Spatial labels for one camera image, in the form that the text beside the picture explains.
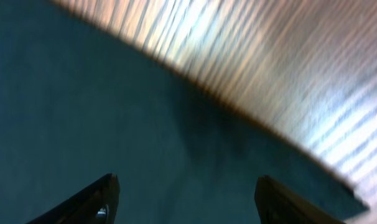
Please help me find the black t-shirt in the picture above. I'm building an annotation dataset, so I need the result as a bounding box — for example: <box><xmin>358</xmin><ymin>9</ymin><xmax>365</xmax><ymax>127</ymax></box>
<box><xmin>0</xmin><ymin>1</ymin><xmax>365</xmax><ymax>223</ymax></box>

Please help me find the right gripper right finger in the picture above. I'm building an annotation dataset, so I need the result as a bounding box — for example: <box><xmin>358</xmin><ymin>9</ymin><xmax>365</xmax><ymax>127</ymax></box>
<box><xmin>254</xmin><ymin>175</ymin><xmax>344</xmax><ymax>224</ymax></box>

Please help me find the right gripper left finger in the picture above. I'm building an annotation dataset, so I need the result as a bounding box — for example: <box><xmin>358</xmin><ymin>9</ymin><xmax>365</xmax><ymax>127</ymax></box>
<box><xmin>28</xmin><ymin>173</ymin><xmax>120</xmax><ymax>224</ymax></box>

